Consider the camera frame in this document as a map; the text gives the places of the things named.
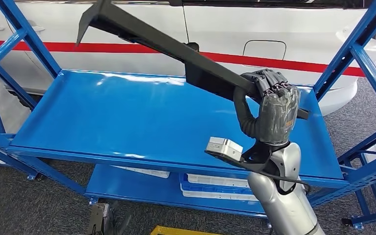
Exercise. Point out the black right wrist camera bracket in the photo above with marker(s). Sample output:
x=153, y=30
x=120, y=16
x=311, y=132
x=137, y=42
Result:
x=256, y=162

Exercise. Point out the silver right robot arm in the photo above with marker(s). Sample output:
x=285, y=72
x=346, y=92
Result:
x=282, y=207

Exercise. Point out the white car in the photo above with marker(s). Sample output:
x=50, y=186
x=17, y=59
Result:
x=272, y=22

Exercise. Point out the yellow floor tape square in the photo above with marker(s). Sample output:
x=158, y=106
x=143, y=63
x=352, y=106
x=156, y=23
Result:
x=181, y=231

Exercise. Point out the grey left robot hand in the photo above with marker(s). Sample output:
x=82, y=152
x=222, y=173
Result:
x=120, y=222

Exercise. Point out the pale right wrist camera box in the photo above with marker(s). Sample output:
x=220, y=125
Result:
x=223, y=147

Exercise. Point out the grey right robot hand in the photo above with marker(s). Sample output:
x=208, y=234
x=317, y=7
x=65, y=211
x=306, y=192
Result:
x=277, y=113

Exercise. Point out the black plastic panel part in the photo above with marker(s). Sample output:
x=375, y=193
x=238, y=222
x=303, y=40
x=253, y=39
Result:
x=162, y=40

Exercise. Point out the red barrier belt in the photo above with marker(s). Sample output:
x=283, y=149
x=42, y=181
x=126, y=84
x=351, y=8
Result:
x=45, y=46

